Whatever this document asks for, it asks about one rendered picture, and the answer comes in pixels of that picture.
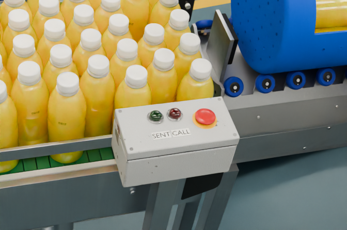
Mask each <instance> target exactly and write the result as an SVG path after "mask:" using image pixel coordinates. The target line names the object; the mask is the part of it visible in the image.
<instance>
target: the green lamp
mask: <svg viewBox="0 0 347 230"><path fill-rule="evenodd" d="M149 118H150V119H151V120H152V121H160V120H161V119H162V114H161V112H160V111H158V110H153V111H151V112H150V114H149Z"/></svg>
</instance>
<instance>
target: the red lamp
mask: <svg viewBox="0 0 347 230"><path fill-rule="evenodd" d="M168 114H169V116H170V117H171V118H173V119H178V118H180V116H181V110H180V109H178V108H172V109H170V111H169V113H168Z"/></svg>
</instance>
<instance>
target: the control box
mask: <svg viewBox="0 0 347 230"><path fill-rule="evenodd" d="M172 108H178V109H180V110H181V116H180V118H178V119H173V118H171V117H170V116H169V114H168V113H169V111H170V109H172ZM201 108H207V109H210V110H211V111H213V112H214V113H215V116H216V119H215V121H214V123H212V124H210V125H204V124H201V123H199V122H198V121H197V120H196V118H195V113H196V111H197V110H199V109H201ZM153 110H158V111H160V112H161V114H162V119H161V120H160V121H152V120H151V119H150V118H149V114H150V112H151V111H153ZM114 117H115V118H114V125H113V134H112V144H111V145H112V149H113V152H114V156H115V160H116V164H117V167H118V171H119V175H120V178H121V182H122V185H123V187H132V186H138V185H145V184H151V183H158V182H164V181H169V180H175V179H182V178H188V177H195V176H202V175H208V174H214V173H221V172H227V171H229V168H230V165H231V162H232V159H233V156H234V153H235V150H236V147H237V144H238V142H239V139H240V136H239V134H238V132H237V130H236V127H235V125H234V123H233V121H232V118H231V116H230V114H229V112H228V109H227V107H226V105H225V102H224V100H223V98H222V97H221V96H219V97H211V98H202V99H197V100H189V101H180V102H172V103H163V104H155V105H146V106H137V107H129V108H120V109H115V114H114ZM186 129H187V131H186ZM182 130H183V131H184V133H185V134H184V133H183V131H182ZM174 131H177V132H174ZM179 131H180V132H181V133H182V134H179V135H177V134H178V133H179ZM166 132H169V133H168V134H169V136H168V134H167V133H166ZM172 132H173V134H174V135H173V134H172ZM187 132H188V133H190V134H188V133H187ZM160 133H161V134H162V135H160ZM164 133H165V136H163V135H164ZM152 134H154V136H153V135H152ZM156 134H157V135H159V136H156ZM155 136H156V138H155ZM161 136H162V137H161ZM157 137H160V138H157Z"/></svg>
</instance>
